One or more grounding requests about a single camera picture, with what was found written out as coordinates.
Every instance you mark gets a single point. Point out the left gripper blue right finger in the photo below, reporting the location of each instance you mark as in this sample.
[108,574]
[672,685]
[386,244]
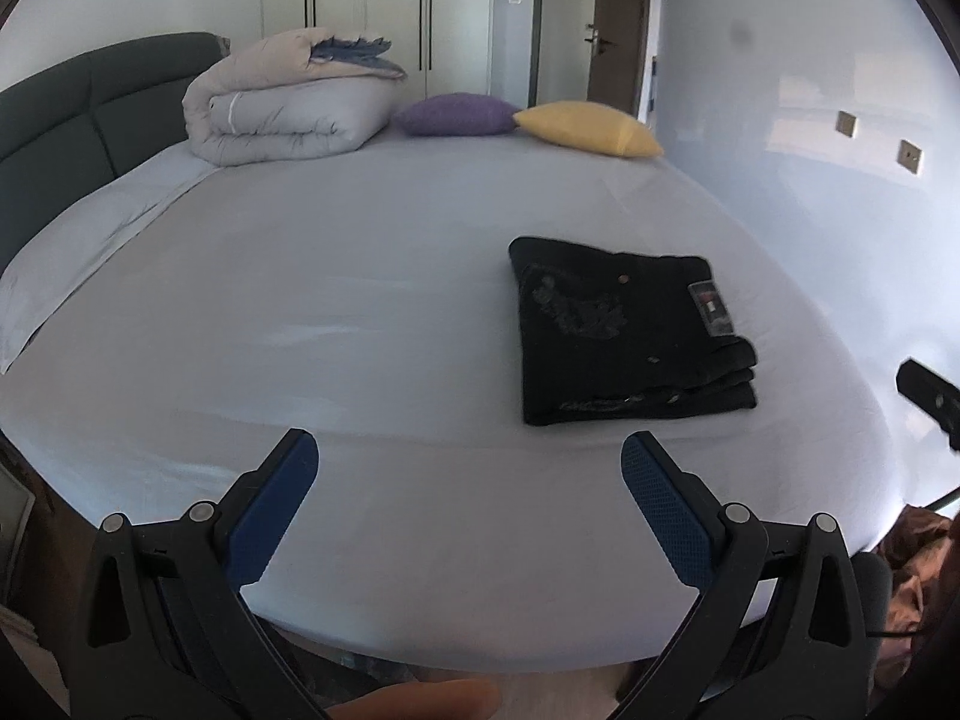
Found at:
[681,512]

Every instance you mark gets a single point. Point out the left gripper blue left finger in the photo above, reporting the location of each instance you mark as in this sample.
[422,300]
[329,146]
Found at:
[263,503]

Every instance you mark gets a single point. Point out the black jeans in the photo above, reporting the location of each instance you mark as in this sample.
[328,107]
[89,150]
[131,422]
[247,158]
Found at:
[614,335]

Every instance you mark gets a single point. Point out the person's hand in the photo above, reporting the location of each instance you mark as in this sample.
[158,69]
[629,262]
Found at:
[458,699]

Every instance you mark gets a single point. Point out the white bed mattress sheet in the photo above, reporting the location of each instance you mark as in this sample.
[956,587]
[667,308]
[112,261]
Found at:
[368,299]

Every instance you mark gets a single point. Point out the white flat pillow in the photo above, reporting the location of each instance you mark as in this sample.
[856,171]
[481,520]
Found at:
[71,248]

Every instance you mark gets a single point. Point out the folded beige grey duvet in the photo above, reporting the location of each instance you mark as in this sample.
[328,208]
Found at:
[299,95]

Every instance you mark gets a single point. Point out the yellow pillow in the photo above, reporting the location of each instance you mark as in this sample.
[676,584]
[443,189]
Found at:
[590,127]

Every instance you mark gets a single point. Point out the purple pillow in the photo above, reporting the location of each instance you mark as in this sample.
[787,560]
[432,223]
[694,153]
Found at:
[457,115]

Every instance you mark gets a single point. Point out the dark green headboard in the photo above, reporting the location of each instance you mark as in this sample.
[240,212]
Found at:
[85,122]

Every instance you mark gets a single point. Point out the cream wardrobe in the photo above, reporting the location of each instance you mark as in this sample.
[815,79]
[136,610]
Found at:
[375,7]

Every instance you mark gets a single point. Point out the brown wooden door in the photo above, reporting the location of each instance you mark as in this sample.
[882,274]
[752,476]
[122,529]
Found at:
[618,42]

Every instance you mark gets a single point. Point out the right wall socket plate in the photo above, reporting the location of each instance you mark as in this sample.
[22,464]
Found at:
[910,157]

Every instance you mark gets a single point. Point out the wall socket plate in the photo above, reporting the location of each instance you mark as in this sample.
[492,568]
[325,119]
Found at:
[910,157]
[846,124]

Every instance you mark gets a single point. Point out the left wall socket plate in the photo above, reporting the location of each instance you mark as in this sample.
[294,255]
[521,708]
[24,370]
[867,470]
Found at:
[846,124]

